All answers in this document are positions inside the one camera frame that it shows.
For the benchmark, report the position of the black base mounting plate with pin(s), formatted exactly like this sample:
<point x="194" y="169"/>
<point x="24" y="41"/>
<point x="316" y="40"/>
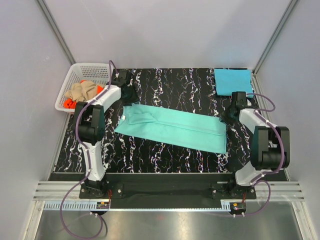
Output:
<point x="167" y="191"/>

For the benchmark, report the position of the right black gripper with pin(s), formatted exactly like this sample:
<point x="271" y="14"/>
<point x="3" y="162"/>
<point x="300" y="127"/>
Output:
<point x="224" y="115"/>

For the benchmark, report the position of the beige t shirt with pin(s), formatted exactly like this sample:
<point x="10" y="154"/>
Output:
<point x="82" y="91"/>

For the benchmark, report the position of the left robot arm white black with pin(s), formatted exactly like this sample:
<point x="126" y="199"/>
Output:
<point x="89" y="127"/>

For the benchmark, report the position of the orange connector board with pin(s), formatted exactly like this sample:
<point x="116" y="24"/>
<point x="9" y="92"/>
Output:
<point x="103" y="205"/>
<point x="237" y="206"/>

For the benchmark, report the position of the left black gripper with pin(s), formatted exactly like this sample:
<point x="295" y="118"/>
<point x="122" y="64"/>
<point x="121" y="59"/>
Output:
<point x="134" y="98"/>

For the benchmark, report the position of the left orange connector board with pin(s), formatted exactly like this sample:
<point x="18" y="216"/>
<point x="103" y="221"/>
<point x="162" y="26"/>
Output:
<point x="103" y="205"/>

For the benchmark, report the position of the right orange connector board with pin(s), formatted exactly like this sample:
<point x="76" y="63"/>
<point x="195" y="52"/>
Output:
<point x="237" y="206"/>

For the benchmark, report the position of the white plastic laundry basket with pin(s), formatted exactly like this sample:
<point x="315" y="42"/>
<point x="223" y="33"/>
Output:
<point x="98" y="73"/>

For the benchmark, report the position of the orange t shirt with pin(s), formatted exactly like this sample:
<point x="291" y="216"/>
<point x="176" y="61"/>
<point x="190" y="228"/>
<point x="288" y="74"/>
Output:
<point x="69" y="104"/>

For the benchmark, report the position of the teal t shirt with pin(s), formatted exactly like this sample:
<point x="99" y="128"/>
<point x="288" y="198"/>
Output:
<point x="174" y="127"/>

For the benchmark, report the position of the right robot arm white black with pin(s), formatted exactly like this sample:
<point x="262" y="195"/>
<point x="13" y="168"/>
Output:
<point x="270" y="146"/>

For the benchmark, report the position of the folded blue t shirt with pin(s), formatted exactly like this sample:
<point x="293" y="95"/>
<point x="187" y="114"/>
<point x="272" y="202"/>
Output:
<point x="228" y="81"/>

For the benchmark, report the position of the aluminium rail frame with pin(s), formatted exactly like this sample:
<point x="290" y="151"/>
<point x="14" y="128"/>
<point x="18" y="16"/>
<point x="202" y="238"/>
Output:
<point x="63" y="195"/>

